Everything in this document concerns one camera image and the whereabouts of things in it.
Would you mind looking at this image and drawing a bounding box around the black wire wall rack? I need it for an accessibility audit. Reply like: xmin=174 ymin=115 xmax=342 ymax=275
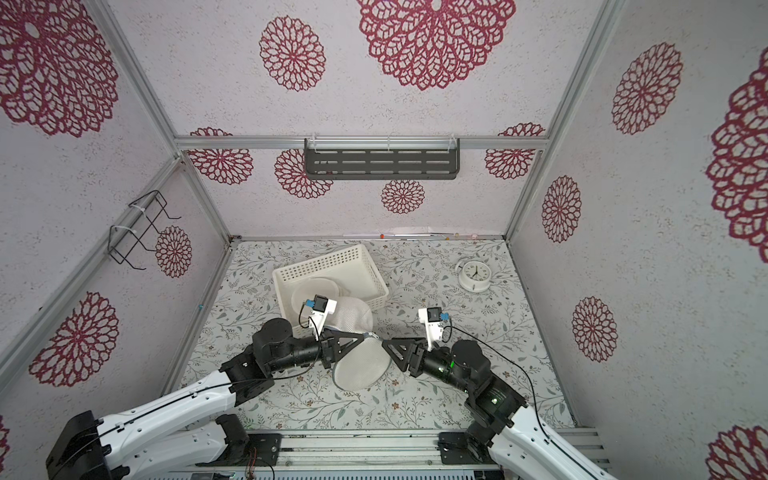
xmin=106 ymin=189 xmax=180 ymax=271

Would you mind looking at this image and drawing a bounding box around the white round plate in basket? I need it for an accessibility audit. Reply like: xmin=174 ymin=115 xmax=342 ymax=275
xmin=291 ymin=277 xmax=342 ymax=313

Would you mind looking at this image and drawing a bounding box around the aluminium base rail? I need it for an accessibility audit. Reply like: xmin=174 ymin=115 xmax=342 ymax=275
xmin=137 ymin=428 xmax=613 ymax=475

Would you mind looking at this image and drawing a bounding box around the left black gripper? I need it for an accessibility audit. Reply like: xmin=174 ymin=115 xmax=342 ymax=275
xmin=269 ymin=326 xmax=364 ymax=373

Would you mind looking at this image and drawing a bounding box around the dark grey wall shelf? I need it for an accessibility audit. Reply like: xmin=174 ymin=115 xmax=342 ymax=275
xmin=304 ymin=138 xmax=461 ymax=181

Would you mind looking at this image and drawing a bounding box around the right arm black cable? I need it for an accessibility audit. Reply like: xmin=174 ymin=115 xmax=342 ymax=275
xmin=440 ymin=323 xmax=601 ymax=480

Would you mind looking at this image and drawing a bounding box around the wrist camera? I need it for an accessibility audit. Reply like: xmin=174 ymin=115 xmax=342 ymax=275
xmin=417 ymin=307 xmax=452 ymax=352
xmin=300 ymin=295 xmax=337 ymax=340

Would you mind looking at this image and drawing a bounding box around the white round alarm clock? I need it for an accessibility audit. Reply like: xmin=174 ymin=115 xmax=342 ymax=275
xmin=455 ymin=259 xmax=493 ymax=293

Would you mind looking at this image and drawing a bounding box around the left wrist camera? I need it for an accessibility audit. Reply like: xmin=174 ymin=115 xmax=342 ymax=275
xmin=300 ymin=295 xmax=337 ymax=340

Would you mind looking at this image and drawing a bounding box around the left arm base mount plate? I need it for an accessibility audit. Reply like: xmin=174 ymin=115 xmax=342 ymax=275
xmin=197 ymin=433 xmax=283 ymax=467

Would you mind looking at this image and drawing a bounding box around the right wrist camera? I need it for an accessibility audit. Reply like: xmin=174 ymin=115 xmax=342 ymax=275
xmin=417 ymin=307 xmax=452 ymax=352

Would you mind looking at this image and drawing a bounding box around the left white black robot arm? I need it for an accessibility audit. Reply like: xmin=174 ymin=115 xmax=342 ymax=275
xmin=45 ymin=318 xmax=366 ymax=479

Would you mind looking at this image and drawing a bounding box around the white perforated plastic basket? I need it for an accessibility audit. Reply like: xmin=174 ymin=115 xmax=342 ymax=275
xmin=272 ymin=244 xmax=390 ymax=327

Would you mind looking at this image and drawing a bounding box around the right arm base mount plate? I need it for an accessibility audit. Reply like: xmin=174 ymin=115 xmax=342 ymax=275
xmin=437 ymin=432 xmax=494 ymax=465

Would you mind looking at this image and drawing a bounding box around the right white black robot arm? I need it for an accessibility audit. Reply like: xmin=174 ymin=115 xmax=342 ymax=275
xmin=382 ymin=338 xmax=613 ymax=479

